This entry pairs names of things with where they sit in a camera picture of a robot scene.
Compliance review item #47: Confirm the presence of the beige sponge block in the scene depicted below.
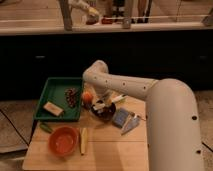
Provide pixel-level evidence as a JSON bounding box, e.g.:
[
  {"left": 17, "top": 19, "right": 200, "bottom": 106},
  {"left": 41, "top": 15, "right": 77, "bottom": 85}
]
[{"left": 43, "top": 102, "right": 64, "bottom": 116}]

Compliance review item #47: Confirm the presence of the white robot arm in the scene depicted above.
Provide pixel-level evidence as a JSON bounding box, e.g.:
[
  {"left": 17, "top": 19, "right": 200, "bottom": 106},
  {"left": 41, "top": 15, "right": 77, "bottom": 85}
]
[{"left": 83, "top": 60, "right": 205, "bottom": 171}]

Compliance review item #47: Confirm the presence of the grey metal spatula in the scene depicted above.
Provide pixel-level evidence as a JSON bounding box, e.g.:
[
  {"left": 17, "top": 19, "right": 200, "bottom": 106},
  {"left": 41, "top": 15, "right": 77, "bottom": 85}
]
[{"left": 121, "top": 115, "right": 141, "bottom": 135}]

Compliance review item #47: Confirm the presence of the yellow corn cob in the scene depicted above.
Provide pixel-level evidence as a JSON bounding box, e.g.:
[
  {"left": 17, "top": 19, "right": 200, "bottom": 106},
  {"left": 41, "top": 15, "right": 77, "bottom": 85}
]
[{"left": 80, "top": 127, "right": 88, "bottom": 155}]

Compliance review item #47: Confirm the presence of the bunch of dark grapes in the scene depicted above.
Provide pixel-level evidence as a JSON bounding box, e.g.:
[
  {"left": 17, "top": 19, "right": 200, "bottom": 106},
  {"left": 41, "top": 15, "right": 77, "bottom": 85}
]
[{"left": 65, "top": 88, "right": 77, "bottom": 108}]

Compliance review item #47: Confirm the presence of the green plastic tray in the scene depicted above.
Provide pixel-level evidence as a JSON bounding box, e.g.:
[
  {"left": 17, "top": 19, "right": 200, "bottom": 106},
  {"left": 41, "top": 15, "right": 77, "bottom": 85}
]
[{"left": 34, "top": 77, "right": 83, "bottom": 122}]

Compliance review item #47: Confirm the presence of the green cucumber piece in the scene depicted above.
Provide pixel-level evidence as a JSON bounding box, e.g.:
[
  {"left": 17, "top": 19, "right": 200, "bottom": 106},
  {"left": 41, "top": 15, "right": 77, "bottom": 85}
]
[{"left": 40, "top": 123, "right": 52, "bottom": 133}]

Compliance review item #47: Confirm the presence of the blue sponge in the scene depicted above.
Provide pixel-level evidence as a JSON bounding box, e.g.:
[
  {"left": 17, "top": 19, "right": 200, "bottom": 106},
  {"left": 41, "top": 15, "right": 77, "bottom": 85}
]
[{"left": 112, "top": 108, "right": 129, "bottom": 128}]

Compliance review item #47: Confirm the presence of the orange plastic bowl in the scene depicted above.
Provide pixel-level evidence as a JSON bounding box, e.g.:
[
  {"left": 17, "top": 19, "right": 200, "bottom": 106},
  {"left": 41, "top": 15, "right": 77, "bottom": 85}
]
[{"left": 48, "top": 126, "right": 79, "bottom": 157}]

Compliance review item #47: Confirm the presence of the orange carrot toy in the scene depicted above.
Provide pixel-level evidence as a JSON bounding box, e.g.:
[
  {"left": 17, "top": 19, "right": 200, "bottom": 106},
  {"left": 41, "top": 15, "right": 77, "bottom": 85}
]
[{"left": 82, "top": 91, "right": 93, "bottom": 108}]

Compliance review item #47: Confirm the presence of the dark purple bowl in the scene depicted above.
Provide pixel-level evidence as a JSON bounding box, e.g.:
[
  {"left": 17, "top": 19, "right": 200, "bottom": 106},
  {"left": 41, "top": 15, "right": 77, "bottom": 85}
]
[{"left": 91, "top": 100, "right": 116, "bottom": 122}]

